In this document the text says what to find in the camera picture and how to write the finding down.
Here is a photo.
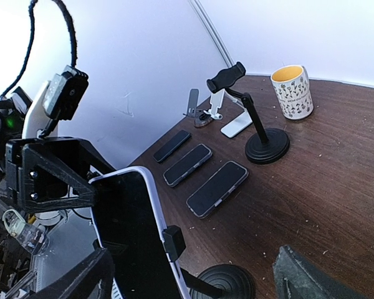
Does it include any small black phone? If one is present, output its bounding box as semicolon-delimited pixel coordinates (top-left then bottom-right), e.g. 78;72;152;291
153;130;191;163

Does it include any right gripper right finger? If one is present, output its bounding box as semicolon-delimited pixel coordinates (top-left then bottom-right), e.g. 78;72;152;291
272;245;365;299

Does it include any large black phone silver edge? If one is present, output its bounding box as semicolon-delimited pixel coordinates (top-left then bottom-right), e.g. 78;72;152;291
186;161;249;219

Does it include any patterned mug yellow inside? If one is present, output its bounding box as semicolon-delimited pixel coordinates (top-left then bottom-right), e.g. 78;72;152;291
270;65;314;120

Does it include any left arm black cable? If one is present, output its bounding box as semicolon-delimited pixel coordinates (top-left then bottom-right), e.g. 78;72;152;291
0;0;79;100

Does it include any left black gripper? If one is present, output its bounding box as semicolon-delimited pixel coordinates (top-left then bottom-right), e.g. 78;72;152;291
5;137;115;212

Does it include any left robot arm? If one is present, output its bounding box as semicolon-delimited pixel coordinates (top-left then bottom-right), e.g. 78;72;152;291
0;71;114;212

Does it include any white folding phone stand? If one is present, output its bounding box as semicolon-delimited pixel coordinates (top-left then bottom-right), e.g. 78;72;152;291
203;90;252;139

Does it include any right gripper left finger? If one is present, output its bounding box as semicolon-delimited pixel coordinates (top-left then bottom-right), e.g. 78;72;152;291
29;248;115;298

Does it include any dark grey small phone stand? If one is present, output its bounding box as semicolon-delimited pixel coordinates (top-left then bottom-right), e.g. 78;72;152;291
184;88;213;128

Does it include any left aluminium frame post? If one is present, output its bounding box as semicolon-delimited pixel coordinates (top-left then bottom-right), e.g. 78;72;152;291
188;0;234;67

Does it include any black round-base phone stand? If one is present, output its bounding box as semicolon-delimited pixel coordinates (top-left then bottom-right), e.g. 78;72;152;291
204;62;290;164

